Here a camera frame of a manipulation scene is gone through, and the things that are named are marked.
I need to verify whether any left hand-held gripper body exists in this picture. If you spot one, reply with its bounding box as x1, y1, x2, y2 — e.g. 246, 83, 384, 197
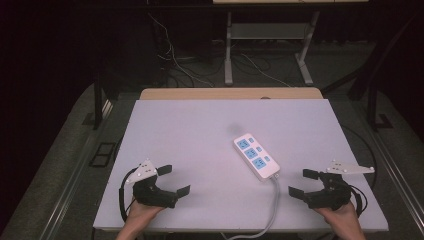
125, 159, 179, 210

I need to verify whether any long black cable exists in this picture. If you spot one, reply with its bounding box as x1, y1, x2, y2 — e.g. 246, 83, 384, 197
339, 124, 380, 190

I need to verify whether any person's left hand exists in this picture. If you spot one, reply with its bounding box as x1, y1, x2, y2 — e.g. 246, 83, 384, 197
125, 198, 165, 232

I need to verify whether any person's right hand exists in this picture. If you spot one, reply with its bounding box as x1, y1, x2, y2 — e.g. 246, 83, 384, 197
314, 202, 360, 235

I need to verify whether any white power strip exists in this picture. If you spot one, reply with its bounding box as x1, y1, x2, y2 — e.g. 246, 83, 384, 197
232, 132, 281, 182

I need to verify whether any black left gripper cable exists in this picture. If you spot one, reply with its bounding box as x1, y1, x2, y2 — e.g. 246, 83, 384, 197
118, 167, 136, 223

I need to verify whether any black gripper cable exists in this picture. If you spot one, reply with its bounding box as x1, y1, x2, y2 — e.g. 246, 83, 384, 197
346, 184, 370, 218
118, 167, 136, 223

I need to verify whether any white table board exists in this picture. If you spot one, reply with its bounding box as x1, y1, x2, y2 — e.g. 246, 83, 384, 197
92, 98, 390, 234

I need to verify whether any black metal stand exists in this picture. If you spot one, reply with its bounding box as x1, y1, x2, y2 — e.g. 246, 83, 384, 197
365, 79, 395, 132
92, 78, 105, 131

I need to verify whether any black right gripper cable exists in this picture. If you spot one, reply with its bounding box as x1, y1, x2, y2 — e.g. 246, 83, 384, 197
346, 184, 370, 218

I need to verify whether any white floor cable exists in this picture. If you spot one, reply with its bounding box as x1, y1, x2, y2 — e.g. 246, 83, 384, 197
147, 12, 215, 88

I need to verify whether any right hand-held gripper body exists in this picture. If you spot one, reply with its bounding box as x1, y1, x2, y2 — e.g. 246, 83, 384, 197
304, 159, 376, 212

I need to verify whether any grey metal desk frame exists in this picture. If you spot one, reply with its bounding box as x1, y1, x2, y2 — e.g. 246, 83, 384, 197
223, 10, 321, 87

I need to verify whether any wooden table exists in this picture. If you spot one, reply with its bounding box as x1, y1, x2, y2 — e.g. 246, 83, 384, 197
138, 87, 324, 101

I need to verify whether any grey power strip cable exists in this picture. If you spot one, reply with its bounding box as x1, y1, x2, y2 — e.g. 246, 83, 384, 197
220, 175, 282, 240

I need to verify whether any black floor frame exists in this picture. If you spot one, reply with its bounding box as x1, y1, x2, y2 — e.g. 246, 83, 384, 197
88, 141, 118, 168

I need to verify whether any aluminium floor rail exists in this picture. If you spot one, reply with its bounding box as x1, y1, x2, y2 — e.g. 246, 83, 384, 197
39, 99, 114, 240
354, 101, 424, 228

